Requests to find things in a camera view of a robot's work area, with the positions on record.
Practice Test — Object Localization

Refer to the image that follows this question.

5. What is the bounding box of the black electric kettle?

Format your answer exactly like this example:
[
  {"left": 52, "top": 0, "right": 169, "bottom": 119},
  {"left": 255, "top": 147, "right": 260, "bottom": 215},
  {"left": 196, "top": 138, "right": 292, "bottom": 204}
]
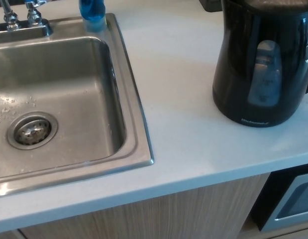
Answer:
[{"left": 212, "top": 0, "right": 308, "bottom": 127}]

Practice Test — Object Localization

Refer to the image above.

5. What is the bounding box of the stainless steel sink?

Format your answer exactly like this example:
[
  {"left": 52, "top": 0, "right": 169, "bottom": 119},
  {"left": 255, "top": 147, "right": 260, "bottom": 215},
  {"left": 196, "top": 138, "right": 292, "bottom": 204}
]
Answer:
[{"left": 0, "top": 12, "right": 154, "bottom": 197}]

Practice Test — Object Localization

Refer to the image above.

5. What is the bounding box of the light wood kitchen cabinet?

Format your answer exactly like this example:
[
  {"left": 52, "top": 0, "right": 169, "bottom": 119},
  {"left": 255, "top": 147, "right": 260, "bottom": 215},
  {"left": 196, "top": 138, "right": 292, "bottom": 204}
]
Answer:
[{"left": 18, "top": 171, "right": 308, "bottom": 239}]

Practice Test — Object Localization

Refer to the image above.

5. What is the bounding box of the blue dish soap bottle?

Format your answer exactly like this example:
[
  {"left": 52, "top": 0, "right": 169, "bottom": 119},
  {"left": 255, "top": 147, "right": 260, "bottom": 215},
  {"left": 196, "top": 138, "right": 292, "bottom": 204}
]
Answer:
[{"left": 79, "top": 0, "right": 107, "bottom": 32}]

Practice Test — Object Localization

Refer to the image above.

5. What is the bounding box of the metal sink drain strainer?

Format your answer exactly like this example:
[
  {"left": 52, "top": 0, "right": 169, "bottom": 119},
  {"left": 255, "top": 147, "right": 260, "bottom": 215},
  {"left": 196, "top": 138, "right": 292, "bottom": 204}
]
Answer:
[{"left": 7, "top": 112, "right": 59, "bottom": 150}]

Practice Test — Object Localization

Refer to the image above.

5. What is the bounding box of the chrome faucet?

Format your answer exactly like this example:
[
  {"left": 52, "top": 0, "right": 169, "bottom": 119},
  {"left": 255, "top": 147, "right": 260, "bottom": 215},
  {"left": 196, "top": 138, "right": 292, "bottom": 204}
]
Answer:
[{"left": 0, "top": 0, "right": 54, "bottom": 38}]

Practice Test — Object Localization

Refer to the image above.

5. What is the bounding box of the silver and black microwave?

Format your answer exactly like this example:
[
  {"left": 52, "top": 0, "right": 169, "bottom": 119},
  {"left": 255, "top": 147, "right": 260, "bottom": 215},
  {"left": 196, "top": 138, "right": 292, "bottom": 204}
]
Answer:
[{"left": 248, "top": 171, "right": 308, "bottom": 232}]

